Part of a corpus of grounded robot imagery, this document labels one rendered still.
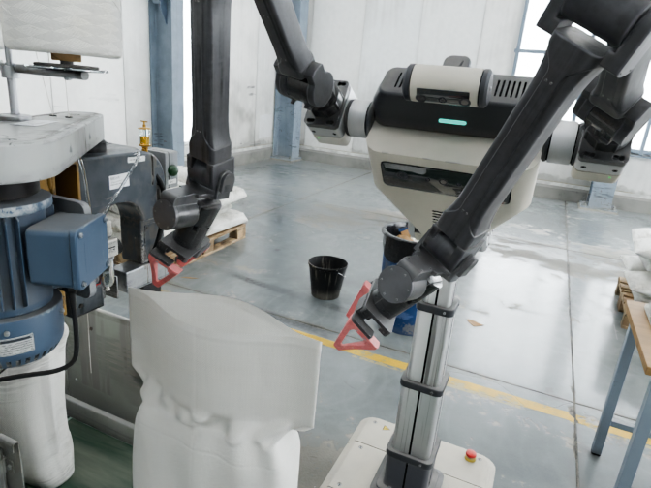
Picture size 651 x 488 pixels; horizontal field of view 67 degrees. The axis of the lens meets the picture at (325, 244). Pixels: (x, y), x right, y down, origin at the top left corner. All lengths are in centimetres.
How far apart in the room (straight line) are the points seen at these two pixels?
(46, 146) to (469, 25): 843
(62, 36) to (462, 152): 77
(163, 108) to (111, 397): 553
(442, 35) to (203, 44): 825
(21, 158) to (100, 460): 119
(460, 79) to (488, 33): 791
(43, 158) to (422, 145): 75
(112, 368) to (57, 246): 115
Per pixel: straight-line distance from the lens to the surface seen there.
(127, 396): 190
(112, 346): 184
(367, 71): 933
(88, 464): 177
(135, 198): 121
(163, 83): 710
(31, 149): 76
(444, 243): 78
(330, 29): 966
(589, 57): 63
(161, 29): 712
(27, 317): 84
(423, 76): 100
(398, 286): 74
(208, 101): 88
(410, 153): 114
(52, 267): 79
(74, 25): 84
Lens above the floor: 153
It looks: 18 degrees down
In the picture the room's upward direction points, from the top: 5 degrees clockwise
